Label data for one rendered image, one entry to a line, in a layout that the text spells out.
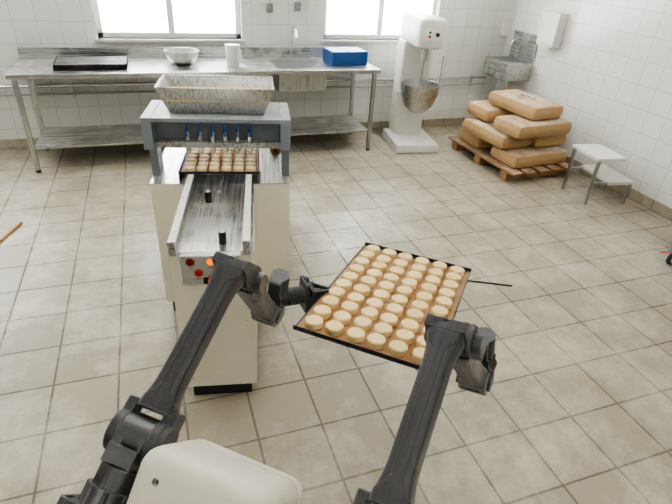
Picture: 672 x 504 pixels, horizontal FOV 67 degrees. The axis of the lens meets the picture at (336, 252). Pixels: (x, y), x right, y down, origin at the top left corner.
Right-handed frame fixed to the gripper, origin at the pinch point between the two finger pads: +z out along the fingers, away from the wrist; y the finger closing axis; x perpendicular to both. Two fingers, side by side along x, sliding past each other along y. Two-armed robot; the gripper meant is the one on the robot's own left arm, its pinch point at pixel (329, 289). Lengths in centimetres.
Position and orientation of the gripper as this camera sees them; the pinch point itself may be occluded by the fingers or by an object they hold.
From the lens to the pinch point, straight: 160.1
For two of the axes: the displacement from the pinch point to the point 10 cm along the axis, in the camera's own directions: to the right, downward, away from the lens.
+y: -0.8, 8.7, 4.9
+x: 3.9, 4.8, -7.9
